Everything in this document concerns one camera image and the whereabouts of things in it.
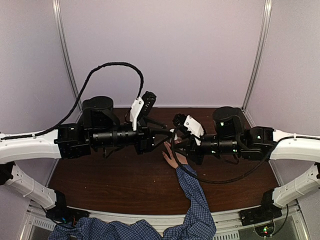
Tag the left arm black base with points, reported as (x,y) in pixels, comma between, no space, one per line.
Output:
(66,215)

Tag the right aluminium frame post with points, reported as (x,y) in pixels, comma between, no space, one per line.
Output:
(263,35)

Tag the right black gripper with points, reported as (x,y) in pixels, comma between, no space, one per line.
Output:
(192,154)

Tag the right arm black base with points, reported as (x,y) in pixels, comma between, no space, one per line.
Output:
(258,215)

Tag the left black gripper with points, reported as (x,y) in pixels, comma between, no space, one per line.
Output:
(145,136)

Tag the pink nail polish bottle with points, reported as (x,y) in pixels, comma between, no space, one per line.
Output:
(179,140)

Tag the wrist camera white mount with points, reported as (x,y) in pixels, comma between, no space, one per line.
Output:
(192,126)
(141,107)

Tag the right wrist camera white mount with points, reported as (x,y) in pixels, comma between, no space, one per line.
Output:
(192,126)

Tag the mannequin hand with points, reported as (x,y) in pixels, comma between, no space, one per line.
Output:
(169,157)

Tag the left aluminium frame post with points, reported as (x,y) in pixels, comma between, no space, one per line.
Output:
(63,43)

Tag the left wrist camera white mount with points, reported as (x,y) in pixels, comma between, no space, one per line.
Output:
(141,107)

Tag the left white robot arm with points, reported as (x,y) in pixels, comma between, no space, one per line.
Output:
(97,128)

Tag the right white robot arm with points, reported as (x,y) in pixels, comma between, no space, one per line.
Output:
(258,143)

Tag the aluminium frame post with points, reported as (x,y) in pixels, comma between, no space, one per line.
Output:
(263,35)
(63,43)

